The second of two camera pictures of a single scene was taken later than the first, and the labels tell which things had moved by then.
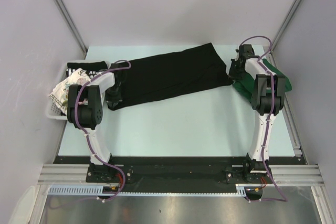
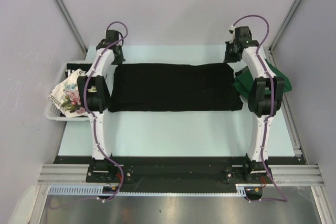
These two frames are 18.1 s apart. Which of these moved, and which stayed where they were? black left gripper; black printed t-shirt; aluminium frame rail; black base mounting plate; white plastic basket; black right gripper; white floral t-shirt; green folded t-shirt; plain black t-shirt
Moved: plain black t-shirt; black left gripper; black right gripper
Stayed: black base mounting plate; white plastic basket; black printed t-shirt; aluminium frame rail; green folded t-shirt; white floral t-shirt
